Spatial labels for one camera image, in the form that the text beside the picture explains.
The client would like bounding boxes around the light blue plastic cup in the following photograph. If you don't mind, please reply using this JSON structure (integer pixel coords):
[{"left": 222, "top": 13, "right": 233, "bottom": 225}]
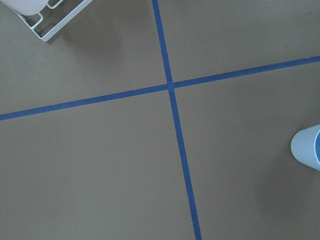
[{"left": 290, "top": 125, "right": 320, "bottom": 171}]

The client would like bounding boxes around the white plastic cup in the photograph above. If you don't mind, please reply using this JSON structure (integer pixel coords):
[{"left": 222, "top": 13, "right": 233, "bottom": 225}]
[{"left": 1, "top": 0, "right": 49, "bottom": 16}]

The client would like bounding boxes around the white wire cup rack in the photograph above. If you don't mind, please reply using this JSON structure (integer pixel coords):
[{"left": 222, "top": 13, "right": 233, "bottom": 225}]
[{"left": 14, "top": 0, "right": 92, "bottom": 42}]

